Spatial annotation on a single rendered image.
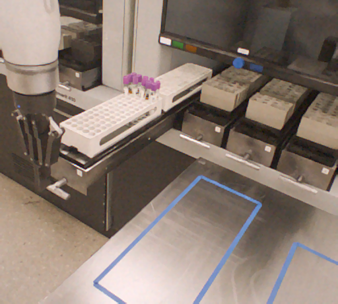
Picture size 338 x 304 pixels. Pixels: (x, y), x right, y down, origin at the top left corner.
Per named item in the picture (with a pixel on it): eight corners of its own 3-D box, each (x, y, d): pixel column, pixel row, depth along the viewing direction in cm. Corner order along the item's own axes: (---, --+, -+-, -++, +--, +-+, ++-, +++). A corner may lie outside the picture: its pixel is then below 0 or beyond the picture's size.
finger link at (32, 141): (27, 117, 69) (22, 114, 70) (31, 164, 75) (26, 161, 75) (43, 110, 72) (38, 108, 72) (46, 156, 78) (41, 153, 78)
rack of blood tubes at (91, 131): (134, 106, 109) (135, 87, 106) (161, 117, 105) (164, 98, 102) (59, 146, 87) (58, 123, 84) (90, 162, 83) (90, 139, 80)
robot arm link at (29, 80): (34, 45, 70) (37, 75, 73) (-9, 56, 63) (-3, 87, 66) (68, 58, 66) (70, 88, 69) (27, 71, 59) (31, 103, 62)
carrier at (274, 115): (284, 127, 104) (290, 109, 100) (282, 130, 102) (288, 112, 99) (247, 114, 108) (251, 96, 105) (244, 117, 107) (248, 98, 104)
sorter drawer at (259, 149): (290, 84, 157) (296, 65, 153) (322, 94, 152) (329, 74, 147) (218, 156, 103) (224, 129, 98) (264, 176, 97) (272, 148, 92)
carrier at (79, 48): (98, 61, 133) (98, 45, 130) (94, 63, 131) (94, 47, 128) (74, 53, 138) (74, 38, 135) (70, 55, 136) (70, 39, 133)
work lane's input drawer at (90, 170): (184, 90, 140) (187, 69, 135) (216, 102, 134) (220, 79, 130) (30, 181, 85) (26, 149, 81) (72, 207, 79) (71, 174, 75)
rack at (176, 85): (186, 78, 133) (188, 62, 130) (210, 86, 129) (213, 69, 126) (138, 104, 111) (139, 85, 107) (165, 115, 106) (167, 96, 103)
